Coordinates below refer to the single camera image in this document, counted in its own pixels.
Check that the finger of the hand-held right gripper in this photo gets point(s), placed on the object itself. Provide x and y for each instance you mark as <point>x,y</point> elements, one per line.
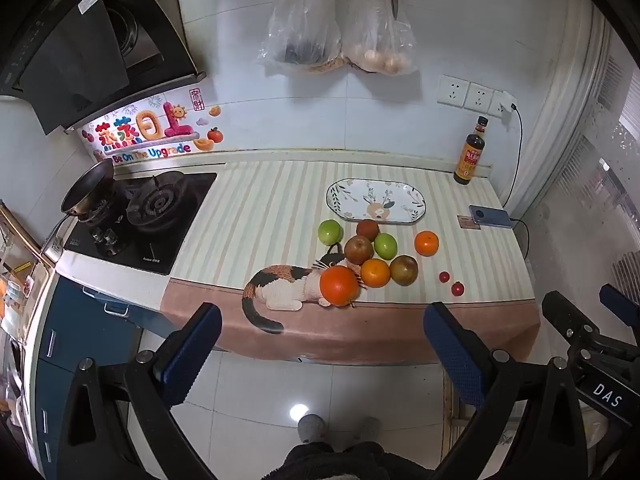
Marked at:
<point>565,315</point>
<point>620,300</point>

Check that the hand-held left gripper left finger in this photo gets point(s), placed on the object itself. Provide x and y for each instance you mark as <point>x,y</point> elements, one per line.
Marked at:
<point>197,355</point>

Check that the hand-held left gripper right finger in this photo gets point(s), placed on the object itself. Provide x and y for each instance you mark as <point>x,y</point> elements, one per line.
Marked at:
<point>450,355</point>

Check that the brownish red apple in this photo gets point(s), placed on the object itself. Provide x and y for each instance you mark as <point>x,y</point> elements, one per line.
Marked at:
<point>358,250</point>
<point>404,270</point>

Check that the small orange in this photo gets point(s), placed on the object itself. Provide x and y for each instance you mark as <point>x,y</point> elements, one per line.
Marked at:
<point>375,273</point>
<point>426,243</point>

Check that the large bright orange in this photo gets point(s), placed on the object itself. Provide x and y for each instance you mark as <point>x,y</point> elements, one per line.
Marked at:
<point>340,286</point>

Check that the dark reddish orange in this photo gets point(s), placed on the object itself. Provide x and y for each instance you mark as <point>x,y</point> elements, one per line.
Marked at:
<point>368,230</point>

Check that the green apple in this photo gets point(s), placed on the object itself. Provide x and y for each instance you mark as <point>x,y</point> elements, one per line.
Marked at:
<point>386,246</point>
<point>330,231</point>

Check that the floral oval plate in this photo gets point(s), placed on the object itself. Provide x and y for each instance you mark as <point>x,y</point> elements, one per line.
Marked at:
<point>375,200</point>

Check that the person's right grey shoe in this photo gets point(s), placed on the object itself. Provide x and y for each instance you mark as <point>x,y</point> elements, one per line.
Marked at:
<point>367,427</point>

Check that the person's grey shoe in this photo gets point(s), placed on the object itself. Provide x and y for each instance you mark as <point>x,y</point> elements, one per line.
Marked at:
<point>311,427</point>
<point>367,427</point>

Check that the blue kitchen cabinet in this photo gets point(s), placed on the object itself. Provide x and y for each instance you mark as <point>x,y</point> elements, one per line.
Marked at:
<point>85,325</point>

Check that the black gas stove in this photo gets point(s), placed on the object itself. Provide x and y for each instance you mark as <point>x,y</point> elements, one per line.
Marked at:
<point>165,240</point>

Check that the blue power bank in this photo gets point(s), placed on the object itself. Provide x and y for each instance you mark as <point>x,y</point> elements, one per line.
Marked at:
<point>492,216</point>

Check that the small brown card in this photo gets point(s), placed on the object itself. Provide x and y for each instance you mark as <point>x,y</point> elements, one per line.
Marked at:
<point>465,223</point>

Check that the person's left grey shoe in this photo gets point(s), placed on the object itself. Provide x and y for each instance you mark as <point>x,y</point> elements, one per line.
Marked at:
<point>311,427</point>

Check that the frosted window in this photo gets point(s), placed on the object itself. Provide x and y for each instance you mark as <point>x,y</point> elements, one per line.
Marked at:
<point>600,160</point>

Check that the person's dark pants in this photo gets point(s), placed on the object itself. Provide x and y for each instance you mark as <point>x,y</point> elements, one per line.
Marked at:
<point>340,462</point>

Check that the dark sauce bottle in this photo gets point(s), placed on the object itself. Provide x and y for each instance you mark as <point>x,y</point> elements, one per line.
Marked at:
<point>469,157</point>

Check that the metal frying pan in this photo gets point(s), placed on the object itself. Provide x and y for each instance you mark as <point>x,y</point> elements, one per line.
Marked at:
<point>87,185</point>

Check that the white charger plug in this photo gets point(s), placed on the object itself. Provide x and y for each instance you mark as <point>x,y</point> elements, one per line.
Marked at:
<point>507,105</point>

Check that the black range hood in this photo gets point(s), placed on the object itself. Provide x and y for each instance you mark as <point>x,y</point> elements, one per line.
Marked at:
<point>75,60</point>

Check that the clear plastic bag of eggs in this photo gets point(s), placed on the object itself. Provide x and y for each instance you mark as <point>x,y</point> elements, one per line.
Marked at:
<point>375,35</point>

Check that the clear plastic bag dark contents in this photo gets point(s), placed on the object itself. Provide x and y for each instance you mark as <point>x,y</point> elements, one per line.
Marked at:
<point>300,25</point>

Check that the white wall outlet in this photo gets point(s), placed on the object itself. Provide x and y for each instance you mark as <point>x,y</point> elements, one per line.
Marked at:
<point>478,96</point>
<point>452,90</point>
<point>494,105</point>

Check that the colourful wall sticker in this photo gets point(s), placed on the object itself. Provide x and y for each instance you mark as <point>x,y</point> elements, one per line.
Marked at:
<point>150,130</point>

